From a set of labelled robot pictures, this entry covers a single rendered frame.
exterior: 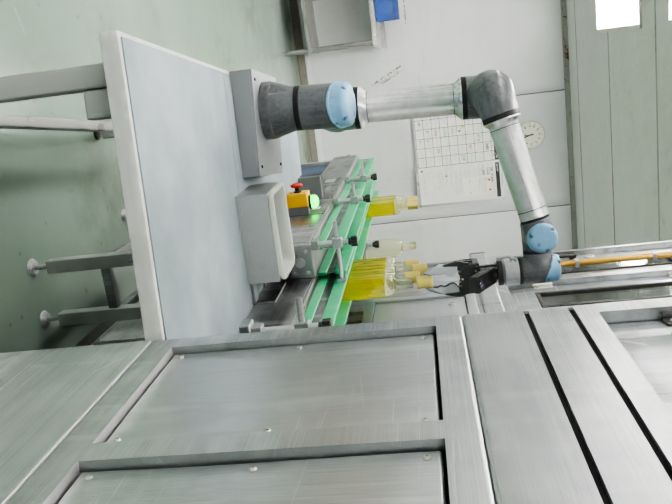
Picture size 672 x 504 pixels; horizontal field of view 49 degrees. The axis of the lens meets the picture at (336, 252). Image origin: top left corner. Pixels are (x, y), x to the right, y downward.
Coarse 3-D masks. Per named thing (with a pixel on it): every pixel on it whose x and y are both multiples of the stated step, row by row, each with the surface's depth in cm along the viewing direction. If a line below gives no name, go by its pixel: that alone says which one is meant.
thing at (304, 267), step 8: (296, 248) 199; (304, 248) 198; (296, 256) 199; (304, 256) 199; (312, 256) 199; (296, 264) 199; (304, 264) 199; (312, 264) 199; (296, 272) 200; (304, 272) 200; (312, 272) 200
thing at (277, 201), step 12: (276, 192) 192; (276, 204) 193; (276, 216) 193; (288, 216) 194; (276, 228) 178; (288, 228) 194; (276, 240) 178; (288, 240) 195; (276, 252) 180; (288, 252) 196; (288, 264) 192
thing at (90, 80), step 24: (48, 72) 123; (72, 72) 123; (96, 72) 122; (0, 96) 125; (24, 96) 124; (48, 96) 126; (96, 96) 123; (0, 120) 179; (24, 120) 190; (48, 120) 203; (72, 120) 217; (96, 120) 126
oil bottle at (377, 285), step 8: (352, 280) 204; (360, 280) 204; (368, 280) 203; (376, 280) 203; (384, 280) 202; (392, 280) 203; (352, 288) 204; (360, 288) 204; (368, 288) 203; (376, 288) 203; (384, 288) 203; (392, 288) 203; (344, 296) 205; (352, 296) 204; (360, 296) 204; (368, 296) 204; (376, 296) 204; (384, 296) 204
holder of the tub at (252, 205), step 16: (240, 192) 183; (256, 192) 179; (240, 208) 177; (256, 208) 177; (240, 224) 179; (256, 224) 178; (256, 240) 179; (272, 240) 179; (256, 256) 180; (272, 256) 180; (256, 272) 181; (272, 272) 181; (256, 288) 186; (272, 288) 194
